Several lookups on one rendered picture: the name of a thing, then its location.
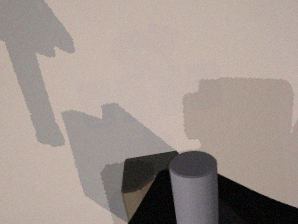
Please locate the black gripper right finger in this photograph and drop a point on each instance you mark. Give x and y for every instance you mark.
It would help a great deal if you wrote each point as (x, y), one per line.
(238, 204)

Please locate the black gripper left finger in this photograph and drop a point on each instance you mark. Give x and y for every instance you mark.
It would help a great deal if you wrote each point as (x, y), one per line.
(157, 206)

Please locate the grey cylinder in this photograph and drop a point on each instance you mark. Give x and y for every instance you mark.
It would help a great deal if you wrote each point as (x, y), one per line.
(195, 188)

